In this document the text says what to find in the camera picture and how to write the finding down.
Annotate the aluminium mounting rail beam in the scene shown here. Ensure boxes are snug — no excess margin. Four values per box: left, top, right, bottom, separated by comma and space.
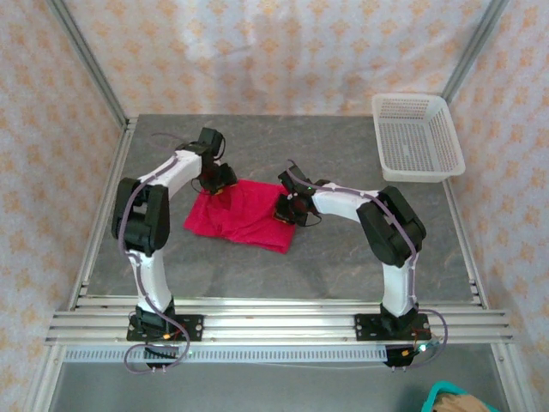
45, 298, 514, 347

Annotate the brown item in bin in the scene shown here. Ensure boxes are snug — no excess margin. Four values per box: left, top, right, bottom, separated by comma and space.
432, 393, 494, 412

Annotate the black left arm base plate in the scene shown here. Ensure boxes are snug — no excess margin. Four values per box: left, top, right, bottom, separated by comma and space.
126, 314, 205, 343

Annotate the slotted grey cable duct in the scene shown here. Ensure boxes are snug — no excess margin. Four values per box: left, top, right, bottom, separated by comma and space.
63, 346, 389, 364

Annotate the aluminium frame post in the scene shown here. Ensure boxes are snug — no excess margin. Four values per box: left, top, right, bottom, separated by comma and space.
441, 0, 511, 104
45, 0, 130, 125

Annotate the red t-shirt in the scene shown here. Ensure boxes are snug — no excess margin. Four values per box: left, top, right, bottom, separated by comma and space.
183, 178, 298, 256

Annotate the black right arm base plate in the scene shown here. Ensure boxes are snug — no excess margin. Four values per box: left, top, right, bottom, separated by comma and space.
354, 312, 431, 343

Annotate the teal plastic bin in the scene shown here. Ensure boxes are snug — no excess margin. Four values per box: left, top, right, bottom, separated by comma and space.
422, 381, 498, 412

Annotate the aluminium frame leg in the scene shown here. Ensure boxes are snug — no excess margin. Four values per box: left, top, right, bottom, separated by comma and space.
491, 342, 540, 412
21, 345, 65, 412

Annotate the white perforated plastic basket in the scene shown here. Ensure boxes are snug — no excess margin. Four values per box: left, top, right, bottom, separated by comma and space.
371, 92, 467, 183

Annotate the black base electronics box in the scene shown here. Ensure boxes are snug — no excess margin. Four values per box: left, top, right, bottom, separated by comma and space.
143, 345, 180, 361
383, 342, 430, 369

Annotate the orange patterned white curtain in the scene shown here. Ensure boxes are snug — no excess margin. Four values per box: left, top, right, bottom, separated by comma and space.
0, 0, 549, 412

